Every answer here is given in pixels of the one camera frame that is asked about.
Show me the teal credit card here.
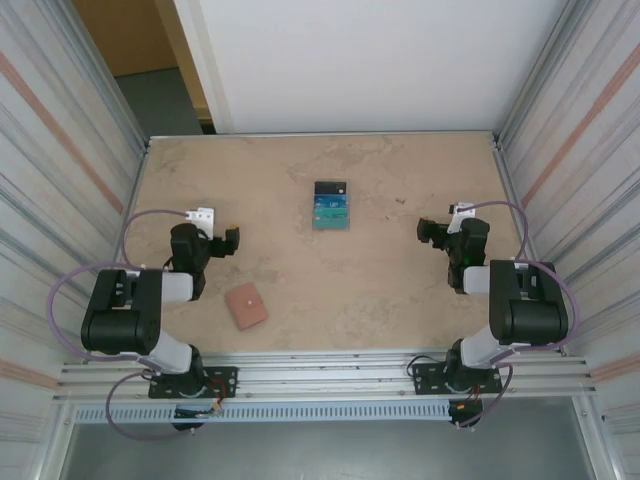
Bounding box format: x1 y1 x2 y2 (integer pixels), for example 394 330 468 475
313 207 350 230

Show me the grey metal lower shelf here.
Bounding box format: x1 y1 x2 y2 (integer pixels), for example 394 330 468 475
59 419 599 480

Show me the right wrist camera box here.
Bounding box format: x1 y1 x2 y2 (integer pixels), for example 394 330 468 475
447 201 476 235

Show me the pink leather card wallet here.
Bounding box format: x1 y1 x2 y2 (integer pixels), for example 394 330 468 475
223 283 270 332

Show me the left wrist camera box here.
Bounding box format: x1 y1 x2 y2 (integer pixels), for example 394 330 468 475
185 205 217 240

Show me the aluminium front rail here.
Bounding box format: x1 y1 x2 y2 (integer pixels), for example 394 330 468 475
57 349 599 403

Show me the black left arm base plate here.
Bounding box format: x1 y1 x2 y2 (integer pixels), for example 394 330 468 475
147 365 240 400

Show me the brown wooden door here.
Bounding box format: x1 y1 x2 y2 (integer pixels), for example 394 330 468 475
72 0 214 136

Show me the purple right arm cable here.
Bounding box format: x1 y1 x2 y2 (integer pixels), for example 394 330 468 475
449 199 581 431

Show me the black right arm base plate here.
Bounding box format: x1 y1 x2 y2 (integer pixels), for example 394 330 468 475
411 355 503 397

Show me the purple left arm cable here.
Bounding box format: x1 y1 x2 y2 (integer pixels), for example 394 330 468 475
47 209 216 441

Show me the clear acrylic card stand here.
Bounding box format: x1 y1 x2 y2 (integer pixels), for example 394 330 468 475
312 179 353 234

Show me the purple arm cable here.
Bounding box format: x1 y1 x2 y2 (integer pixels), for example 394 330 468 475
47 209 216 441
449 199 581 431

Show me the grey slotted cable duct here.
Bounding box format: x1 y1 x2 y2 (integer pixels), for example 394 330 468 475
72 402 454 425

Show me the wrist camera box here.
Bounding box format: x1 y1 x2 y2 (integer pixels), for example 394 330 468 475
447 201 476 235
185 205 217 240

